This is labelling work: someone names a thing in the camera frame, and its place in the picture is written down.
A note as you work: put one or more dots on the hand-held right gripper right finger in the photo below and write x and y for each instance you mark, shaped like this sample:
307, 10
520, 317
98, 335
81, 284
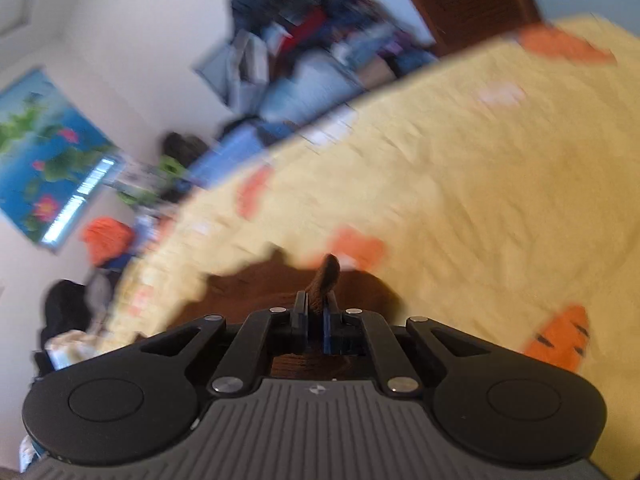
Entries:
327, 331

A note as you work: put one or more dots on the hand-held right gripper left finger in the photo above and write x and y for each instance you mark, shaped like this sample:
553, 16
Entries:
300, 321

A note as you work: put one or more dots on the brown cloth garment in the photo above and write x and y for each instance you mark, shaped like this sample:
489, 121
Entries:
250, 292

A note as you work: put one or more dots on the pile of clothes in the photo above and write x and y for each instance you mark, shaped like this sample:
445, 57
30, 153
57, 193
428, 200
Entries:
310, 35

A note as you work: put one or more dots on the blue bed sheet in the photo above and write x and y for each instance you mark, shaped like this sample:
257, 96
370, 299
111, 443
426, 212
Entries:
235, 152

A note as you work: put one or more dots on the black and green bag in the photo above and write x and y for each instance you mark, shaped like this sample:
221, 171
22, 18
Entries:
182, 152

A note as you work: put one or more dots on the yellow printed blanket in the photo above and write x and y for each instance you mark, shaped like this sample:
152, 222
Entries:
475, 185

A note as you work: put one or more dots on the orange cloth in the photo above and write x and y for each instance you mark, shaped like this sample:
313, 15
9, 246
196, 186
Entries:
105, 240

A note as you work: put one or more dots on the white cloth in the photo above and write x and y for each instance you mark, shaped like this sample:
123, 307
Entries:
70, 350

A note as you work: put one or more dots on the dark cloth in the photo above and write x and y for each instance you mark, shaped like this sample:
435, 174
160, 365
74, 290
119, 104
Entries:
62, 310

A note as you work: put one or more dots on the brown wooden door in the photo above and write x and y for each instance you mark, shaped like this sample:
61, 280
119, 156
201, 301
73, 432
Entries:
465, 0

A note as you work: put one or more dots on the lotus flower wall poster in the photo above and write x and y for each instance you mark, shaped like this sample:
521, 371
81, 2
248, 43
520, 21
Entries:
45, 155

